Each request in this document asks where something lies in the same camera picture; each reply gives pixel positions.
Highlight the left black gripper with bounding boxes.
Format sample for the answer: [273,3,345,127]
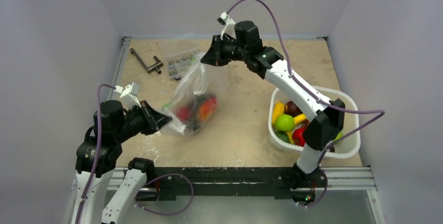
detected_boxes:
[114,99,172,141]

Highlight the orange fake fruit in bag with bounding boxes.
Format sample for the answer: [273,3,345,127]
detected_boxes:
[197,96,218,122]

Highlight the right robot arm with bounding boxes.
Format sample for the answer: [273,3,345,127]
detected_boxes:
[201,18,345,186]

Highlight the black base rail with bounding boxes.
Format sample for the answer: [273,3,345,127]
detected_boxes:
[136,167,327,202]

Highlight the white plastic basket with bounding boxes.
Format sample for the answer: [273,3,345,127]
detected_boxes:
[267,86,361,159]

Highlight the clear plastic bag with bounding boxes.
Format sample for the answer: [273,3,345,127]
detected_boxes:
[160,52,227,136]

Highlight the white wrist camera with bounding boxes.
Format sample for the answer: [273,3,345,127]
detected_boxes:
[113,82,142,109]
[217,12,236,39]

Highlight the dark red fake fruit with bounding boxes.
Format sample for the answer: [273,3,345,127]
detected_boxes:
[284,101,302,117]

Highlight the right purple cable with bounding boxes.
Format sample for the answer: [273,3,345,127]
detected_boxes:
[226,0,386,168]

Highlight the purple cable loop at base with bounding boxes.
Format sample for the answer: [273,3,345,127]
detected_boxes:
[133,173,194,216]

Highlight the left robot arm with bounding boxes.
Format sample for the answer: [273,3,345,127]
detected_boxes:
[71,100,172,223]

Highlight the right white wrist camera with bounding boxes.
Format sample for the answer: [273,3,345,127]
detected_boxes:
[217,12,236,39]

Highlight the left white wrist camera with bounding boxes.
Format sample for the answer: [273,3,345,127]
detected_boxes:
[113,82,142,109]

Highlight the dark fake grapes in bag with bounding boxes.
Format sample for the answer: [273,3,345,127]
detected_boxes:
[186,117,204,134]

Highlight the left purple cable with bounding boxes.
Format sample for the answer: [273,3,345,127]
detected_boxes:
[74,83,119,224]

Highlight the clear plastic screw box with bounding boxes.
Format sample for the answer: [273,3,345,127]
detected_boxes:
[158,38,201,80]

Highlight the light green fake apple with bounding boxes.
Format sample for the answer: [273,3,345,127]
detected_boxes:
[274,114,295,132]

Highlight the yellow fake banana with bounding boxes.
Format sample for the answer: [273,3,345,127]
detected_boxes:
[271,102,285,125]

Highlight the red apple in basket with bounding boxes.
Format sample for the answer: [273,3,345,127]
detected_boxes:
[292,127,306,147]

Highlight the black metal T-wrench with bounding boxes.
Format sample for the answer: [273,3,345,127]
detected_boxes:
[129,48,164,74]

